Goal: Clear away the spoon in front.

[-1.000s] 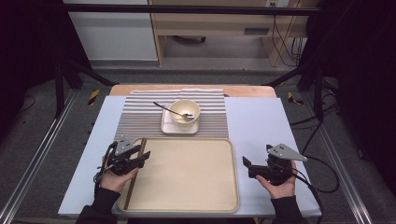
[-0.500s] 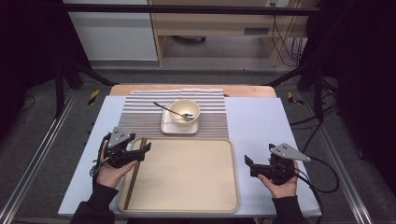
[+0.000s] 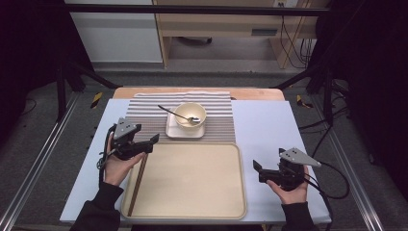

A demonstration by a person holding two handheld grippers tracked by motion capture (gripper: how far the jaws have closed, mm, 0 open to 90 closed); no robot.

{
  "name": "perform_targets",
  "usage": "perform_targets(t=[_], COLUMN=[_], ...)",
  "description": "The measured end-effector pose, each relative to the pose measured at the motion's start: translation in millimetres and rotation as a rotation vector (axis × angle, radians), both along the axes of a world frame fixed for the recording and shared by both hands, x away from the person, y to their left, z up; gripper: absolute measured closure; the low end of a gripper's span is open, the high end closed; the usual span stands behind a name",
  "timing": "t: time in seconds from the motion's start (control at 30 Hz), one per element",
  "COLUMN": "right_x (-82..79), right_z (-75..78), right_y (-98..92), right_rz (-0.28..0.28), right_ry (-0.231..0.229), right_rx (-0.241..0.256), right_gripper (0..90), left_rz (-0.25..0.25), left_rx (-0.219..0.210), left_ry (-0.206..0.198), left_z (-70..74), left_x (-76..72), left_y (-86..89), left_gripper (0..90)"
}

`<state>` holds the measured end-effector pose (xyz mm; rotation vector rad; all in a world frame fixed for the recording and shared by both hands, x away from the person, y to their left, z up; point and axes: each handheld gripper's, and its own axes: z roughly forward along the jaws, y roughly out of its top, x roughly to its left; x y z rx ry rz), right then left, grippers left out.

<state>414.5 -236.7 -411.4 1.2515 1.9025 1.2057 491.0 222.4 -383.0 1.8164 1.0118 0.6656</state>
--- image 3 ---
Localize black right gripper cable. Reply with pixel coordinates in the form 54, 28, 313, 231
301, 162, 351, 231

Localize aluminium floor rail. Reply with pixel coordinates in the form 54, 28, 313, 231
0, 92, 81, 231
309, 95, 386, 231

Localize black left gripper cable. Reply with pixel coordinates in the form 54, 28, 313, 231
96, 124, 117, 191

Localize black metal stand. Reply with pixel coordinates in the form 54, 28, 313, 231
56, 59, 121, 123
272, 64, 336, 128

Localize white cabinet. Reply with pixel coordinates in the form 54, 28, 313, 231
64, 0, 164, 64

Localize white square plate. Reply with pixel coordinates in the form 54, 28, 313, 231
165, 112, 206, 140

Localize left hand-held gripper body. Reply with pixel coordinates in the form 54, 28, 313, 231
110, 116, 144, 162

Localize brown wooden chopsticks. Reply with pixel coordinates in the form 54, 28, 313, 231
127, 153, 149, 218

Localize black floor cable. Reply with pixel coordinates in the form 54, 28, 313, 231
297, 105, 350, 158

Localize hanging black cables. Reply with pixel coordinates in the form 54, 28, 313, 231
278, 15, 317, 70

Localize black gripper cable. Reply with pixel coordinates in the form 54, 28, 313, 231
96, 124, 117, 191
301, 162, 351, 231

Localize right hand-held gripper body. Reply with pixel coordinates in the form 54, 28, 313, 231
276, 146, 322, 193

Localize person's left hand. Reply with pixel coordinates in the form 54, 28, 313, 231
104, 133, 148, 188

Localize light wooden desk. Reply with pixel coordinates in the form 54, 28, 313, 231
153, 0, 331, 69

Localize light blue table sheet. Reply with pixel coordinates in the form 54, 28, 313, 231
59, 98, 332, 225

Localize black horizontal frame bar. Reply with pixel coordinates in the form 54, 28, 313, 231
65, 3, 331, 17

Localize beige plastic tray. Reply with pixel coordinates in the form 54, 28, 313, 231
120, 141, 248, 220

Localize person's right hand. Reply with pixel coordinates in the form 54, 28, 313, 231
266, 167, 311, 205

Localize metal spoon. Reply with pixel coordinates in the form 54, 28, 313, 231
157, 104, 201, 124

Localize striped placemat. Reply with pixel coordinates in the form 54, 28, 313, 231
123, 91, 237, 144

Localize yellow black hazard tape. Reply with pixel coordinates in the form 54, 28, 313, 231
295, 94, 314, 109
90, 91, 104, 110

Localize beige bowl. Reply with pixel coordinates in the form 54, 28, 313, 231
173, 101, 207, 130

